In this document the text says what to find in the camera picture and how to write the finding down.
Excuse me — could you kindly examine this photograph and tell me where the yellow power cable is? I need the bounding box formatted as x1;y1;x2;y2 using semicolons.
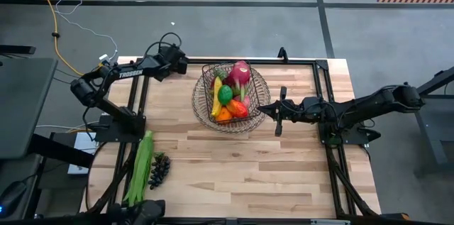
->
24;0;107;77

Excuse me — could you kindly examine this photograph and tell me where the grey desk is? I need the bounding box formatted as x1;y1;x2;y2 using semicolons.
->
0;57;59;160

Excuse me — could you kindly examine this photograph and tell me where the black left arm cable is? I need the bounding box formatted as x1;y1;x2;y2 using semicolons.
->
140;32;184;63

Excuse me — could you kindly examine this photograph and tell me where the thin white cable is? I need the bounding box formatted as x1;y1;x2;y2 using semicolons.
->
54;0;118;61

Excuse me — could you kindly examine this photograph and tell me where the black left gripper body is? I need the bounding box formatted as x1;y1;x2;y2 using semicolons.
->
155;43;190;77

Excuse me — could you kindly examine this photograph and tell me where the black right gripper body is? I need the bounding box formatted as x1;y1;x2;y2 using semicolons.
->
275;85;322;138

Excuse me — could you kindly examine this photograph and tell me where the silver metal bracket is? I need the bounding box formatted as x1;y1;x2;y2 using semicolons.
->
310;219;351;225

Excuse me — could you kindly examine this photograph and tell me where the black wire basket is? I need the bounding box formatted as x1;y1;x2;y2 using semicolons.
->
201;62;262;126

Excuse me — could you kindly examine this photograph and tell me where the orange fruit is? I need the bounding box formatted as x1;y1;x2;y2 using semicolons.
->
215;106;233;124

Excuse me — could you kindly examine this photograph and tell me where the round green fruit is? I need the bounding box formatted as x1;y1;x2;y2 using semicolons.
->
216;84;234;106

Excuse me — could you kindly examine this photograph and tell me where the red yellow mango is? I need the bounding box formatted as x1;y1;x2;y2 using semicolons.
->
226;99;250;119

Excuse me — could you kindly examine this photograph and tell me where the black desk leg frame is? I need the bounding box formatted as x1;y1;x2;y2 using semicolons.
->
404;65;454;177

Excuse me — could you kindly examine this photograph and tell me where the black aluminium table frame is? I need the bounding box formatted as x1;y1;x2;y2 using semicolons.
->
84;49;382;219

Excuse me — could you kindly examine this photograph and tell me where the yellow banana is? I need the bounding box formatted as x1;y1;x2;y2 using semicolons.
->
211;75;223;119

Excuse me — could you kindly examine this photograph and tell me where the pink peach fruit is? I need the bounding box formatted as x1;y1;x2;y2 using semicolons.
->
232;93;252;109

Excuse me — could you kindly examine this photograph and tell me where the white box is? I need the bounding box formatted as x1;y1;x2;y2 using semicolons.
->
66;131;101;176

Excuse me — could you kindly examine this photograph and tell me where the black bulky equipment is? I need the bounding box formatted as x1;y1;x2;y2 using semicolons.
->
106;199;167;225

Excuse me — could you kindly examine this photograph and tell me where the black grape bunch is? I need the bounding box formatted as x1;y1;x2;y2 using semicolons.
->
147;151;172;191

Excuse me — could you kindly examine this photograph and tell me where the round woven placemat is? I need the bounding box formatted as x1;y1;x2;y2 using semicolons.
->
191;62;272;136

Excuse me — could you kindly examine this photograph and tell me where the pink dragon fruit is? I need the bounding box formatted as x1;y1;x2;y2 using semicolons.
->
226;60;252;103

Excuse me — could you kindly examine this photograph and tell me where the black flat bar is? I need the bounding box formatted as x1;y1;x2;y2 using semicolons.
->
0;44;37;55

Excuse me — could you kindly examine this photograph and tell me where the green corn husk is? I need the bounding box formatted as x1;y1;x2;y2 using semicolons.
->
121;130;155;207

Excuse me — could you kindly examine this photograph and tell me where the black computer mouse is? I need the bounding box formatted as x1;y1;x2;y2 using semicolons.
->
0;179;28;219

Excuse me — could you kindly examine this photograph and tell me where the black desk crossbar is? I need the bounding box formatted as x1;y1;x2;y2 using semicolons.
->
30;133;95;169

